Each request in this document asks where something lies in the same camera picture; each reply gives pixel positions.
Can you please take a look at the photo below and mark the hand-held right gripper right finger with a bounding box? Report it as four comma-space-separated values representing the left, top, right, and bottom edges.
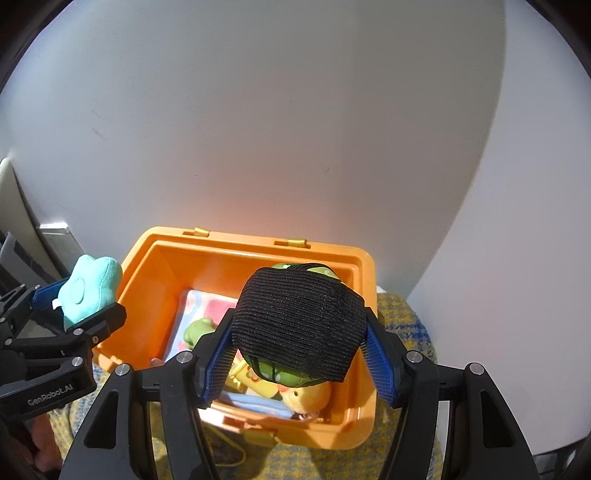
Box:
359, 308, 541, 480

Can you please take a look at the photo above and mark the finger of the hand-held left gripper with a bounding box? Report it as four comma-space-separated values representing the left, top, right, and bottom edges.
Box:
59, 301, 128, 352
0, 283, 71, 326

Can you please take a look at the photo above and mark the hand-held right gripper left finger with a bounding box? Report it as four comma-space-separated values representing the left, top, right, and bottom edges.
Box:
59, 309, 237, 480

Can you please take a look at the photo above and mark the teal flower plush toy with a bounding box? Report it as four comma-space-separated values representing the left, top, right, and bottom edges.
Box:
56, 255, 124, 330

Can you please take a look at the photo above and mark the green frog toy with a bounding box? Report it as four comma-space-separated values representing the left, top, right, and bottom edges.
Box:
183, 318, 219, 348

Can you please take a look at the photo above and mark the orange plastic crate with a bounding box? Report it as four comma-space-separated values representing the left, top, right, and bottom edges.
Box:
92, 225, 378, 451

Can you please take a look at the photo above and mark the yellow duck plush toy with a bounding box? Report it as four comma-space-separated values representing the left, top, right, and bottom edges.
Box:
281, 381, 334, 417

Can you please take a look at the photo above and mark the black knit covered green ball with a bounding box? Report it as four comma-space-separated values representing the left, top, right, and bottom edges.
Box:
231, 261, 365, 389

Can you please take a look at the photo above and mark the person's left hand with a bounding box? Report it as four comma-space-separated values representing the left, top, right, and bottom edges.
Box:
27, 415, 62, 472

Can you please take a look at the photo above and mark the pink blue patterned cloth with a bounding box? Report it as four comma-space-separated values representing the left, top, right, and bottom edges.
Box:
165, 289, 297, 421

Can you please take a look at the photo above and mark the white cushion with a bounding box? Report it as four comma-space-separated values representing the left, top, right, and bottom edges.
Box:
0, 157, 47, 278

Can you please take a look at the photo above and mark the yellow blue plaid blanket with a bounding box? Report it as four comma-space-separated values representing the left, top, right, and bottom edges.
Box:
46, 293, 440, 480

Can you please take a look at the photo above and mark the yellow crate strap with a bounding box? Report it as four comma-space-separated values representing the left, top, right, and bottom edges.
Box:
203, 414, 279, 468

